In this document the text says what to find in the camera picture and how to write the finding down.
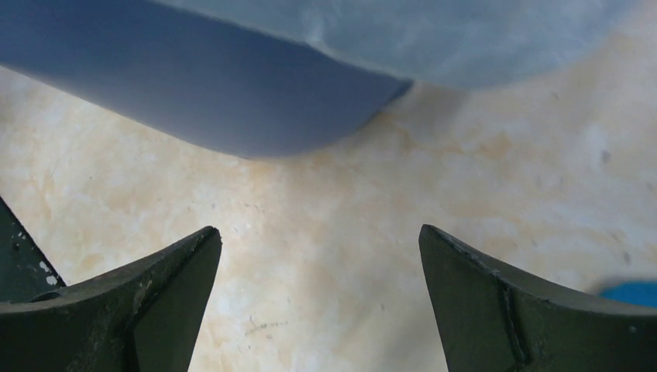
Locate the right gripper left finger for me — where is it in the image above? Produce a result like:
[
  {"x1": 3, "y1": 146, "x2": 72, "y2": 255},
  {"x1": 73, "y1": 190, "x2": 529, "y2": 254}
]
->
[{"x1": 1, "y1": 226, "x2": 222, "y2": 371}]

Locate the blue cloth on hanger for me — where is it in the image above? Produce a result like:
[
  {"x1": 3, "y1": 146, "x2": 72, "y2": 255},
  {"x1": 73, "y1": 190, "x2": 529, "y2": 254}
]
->
[{"x1": 600, "y1": 281, "x2": 657, "y2": 308}]

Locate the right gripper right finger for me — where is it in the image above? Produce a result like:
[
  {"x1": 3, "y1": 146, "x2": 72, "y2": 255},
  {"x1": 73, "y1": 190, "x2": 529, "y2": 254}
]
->
[{"x1": 418, "y1": 225, "x2": 656, "y2": 371}]

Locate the blue plastic trash bin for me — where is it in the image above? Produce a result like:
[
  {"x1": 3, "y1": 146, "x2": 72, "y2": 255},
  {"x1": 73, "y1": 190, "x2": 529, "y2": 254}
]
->
[{"x1": 1, "y1": 0, "x2": 411, "y2": 158}]

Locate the translucent blue trash bag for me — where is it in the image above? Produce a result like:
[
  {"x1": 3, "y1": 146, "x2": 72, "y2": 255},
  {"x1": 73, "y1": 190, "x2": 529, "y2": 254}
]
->
[{"x1": 167, "y1": 0, "x2": 633, "y2": 88}]

